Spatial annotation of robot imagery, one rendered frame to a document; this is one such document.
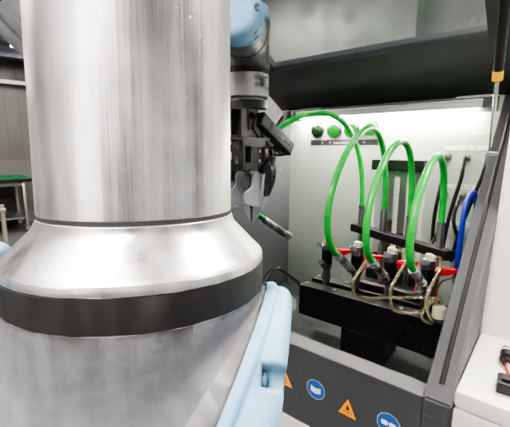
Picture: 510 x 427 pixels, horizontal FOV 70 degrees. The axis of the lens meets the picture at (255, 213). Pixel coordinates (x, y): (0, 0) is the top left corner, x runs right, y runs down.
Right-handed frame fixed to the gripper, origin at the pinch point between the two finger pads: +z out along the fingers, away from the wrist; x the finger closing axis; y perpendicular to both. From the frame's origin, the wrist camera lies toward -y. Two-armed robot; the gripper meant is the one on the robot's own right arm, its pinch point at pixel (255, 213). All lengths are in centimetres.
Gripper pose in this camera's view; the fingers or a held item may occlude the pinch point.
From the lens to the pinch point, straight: 68.6
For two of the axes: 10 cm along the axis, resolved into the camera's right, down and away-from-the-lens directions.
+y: -6.4, 1.4, -7.6
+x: 7.7, 1.1, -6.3
